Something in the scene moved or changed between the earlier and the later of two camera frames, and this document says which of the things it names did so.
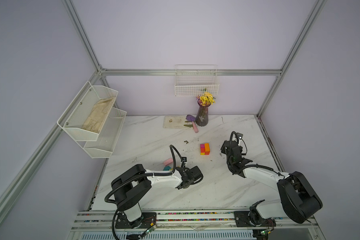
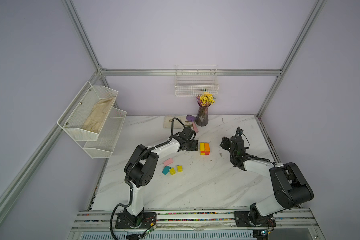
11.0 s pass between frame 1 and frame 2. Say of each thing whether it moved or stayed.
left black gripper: moved
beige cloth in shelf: stayed
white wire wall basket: stayed
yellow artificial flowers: stayed
